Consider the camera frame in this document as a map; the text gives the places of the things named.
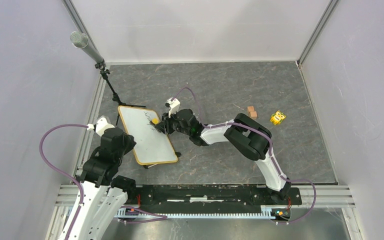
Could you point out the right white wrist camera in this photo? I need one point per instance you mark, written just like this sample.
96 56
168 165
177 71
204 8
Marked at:
173 104

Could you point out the yellow framed whiteboard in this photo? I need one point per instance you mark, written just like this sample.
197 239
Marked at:
152 147

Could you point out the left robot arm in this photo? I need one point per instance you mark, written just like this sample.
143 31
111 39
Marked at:
104 190

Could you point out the black microphone tripod stand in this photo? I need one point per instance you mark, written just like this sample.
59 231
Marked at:
104 72

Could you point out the wooden cube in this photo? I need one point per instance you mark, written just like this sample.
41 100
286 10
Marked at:
253 115
250 109

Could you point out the yellow bone shaped eraser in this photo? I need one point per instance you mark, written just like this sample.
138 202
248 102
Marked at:
155 121

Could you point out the yellow owl toy block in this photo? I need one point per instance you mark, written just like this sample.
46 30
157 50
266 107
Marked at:
277 118

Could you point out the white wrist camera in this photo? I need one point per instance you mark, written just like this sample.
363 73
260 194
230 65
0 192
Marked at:
173 104
102 124

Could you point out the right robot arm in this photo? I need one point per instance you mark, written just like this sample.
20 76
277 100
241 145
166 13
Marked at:
250 138

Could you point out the silver microphone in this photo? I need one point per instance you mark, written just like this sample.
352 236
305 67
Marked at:
81 41

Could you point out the upper wooden cube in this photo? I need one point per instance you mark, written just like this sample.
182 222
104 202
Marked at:
250 109

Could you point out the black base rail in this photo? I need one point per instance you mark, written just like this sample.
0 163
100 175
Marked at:
214 199

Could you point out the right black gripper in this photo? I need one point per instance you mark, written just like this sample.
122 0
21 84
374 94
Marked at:
164 127

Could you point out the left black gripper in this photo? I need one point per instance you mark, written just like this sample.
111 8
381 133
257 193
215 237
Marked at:
131 141

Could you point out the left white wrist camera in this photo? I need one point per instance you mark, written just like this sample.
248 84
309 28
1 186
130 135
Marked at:
102 124

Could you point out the lower wooden cube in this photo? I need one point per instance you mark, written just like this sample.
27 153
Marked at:
253 115

